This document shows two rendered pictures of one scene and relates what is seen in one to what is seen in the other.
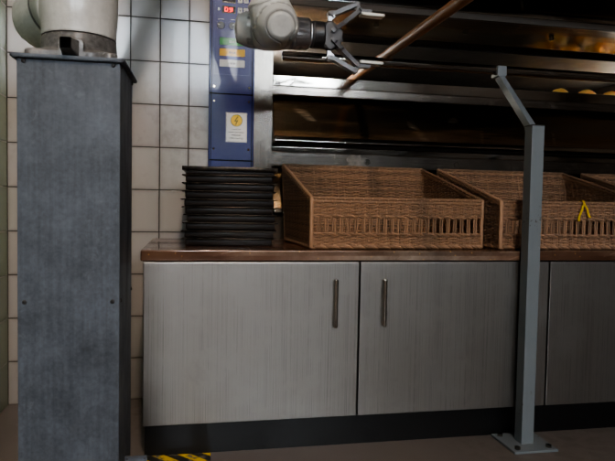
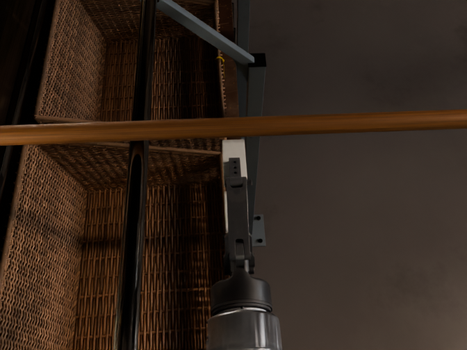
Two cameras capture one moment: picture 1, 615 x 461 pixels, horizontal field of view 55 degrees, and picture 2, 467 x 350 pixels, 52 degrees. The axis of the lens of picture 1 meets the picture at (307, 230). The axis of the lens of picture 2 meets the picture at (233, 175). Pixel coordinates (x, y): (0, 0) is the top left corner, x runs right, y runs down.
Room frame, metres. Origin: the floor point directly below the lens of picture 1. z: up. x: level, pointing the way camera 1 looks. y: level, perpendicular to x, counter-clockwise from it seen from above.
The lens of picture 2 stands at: (1.69, 0.16, 1.78)
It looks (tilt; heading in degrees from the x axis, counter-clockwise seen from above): 58 degrees down; 279
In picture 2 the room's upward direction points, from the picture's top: straight up
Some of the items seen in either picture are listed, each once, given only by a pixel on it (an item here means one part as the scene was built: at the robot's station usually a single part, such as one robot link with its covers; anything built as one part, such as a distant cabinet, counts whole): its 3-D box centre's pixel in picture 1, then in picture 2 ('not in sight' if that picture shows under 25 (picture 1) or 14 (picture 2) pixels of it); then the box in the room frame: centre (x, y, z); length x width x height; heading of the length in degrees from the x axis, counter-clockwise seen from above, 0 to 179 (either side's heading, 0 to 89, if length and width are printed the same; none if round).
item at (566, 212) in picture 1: (534, 206); (142, 69); (2.11, -0.81, 0.72); 0.56 x 0.49 x 0.28; 103
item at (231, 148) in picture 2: (372, 16); (234, 162); (1.74, -0.17, 1.26); 0.07 x 0.03 x 0.01; 102
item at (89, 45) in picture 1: (77, 51); not in sight; (1.29, 0.50, 1.03); 0.22 x 0.18 x 0.06; 10
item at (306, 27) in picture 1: (300, 33); (243, 339); (1.70, 0.03, 1.19); 0.09 x 0.06 x 0.09; 12
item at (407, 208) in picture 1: (373, 202); (128, 257); (1.99, -0.22, 0.72); 0.56 x 0.49 x 0.28; 103
